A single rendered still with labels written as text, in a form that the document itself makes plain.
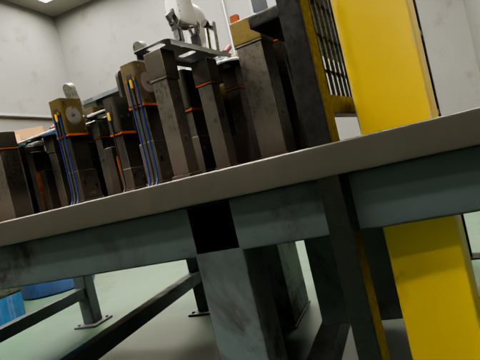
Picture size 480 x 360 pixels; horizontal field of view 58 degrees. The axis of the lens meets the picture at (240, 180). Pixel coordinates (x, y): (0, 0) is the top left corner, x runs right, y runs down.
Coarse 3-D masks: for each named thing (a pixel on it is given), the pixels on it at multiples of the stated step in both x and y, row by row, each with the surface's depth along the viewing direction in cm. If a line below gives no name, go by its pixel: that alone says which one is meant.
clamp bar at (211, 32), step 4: (204, 20) 147; (204, 24) 147; (208, 24) 147; (212, 24) 149; (204, 28) 148; (208, 28) 151; (212, 28) 149; (208, 32) 151; (212, 32) 149; (216, 32) 150; (208, 36) 150; (212, 36) 150; (216, 36) 150; (208, 40) 150; (212, 40) 150; (216, 40) 149; (208, 44) 150; (212, 44) 150; (216, 44) 148; (212, 48) 150; (216, 48) 148
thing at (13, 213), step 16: (0, 144) 157; (16, 144) 163; (0, 160) 157; (16, 160) 162; (0, 176) 158; (16, 176) 161; (0, 192) 160; (16, 192) 159; (0, 208) 161; (16, 208) 158
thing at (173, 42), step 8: (160, 40) 92; (168, 40) 93; (176, 40) 95; (144, 48) 95; (168, 48) 98; (176, 48) 100; (184, 48) 101; (192, 48) 99; (200, 48) 102; (208, 48) 106; (136, 56) 98; (176, 56) 106; (184, 56) 108; (192, 56) 110; (200, 56) 111; (208, 56) 113; (216, 56) 115; (224, 56) 117; (176, 64) 110; (184, 64) 113
